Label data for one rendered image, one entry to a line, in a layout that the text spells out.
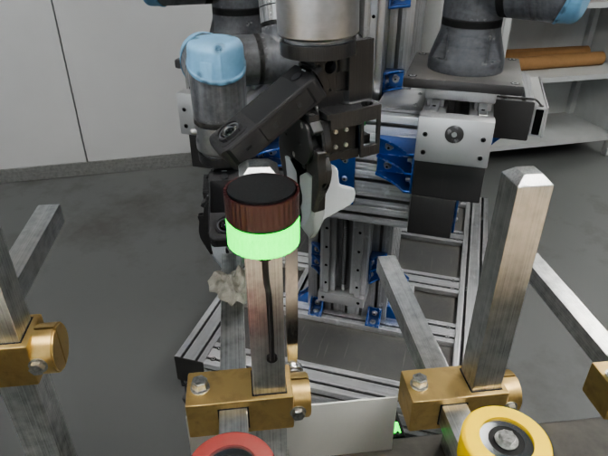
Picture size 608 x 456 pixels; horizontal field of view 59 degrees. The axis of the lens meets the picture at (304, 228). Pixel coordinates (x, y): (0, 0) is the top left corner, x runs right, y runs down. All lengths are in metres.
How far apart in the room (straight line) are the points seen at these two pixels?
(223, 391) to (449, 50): 0.79
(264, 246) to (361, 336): 1.27
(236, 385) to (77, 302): 1.71
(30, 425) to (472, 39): 0.95
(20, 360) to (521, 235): 0.49
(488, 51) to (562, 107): 2.94
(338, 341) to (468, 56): 0.91
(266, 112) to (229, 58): 0.23
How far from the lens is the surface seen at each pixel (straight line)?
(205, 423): 0.63
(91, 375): 1.97
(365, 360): 1.60
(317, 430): 0.73
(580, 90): 4.05
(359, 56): 0.54
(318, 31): 0.49
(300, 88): 0.51
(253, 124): 0.50
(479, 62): 1.14
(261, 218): 0.41
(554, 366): 2.05
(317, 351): 1.62
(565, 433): 0.87
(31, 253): 0.74
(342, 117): 0.52
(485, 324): 0.62
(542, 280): 0.94
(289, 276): 0.61
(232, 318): 0.72
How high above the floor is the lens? 1.32
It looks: 31 degrees down
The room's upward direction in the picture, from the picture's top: straight up
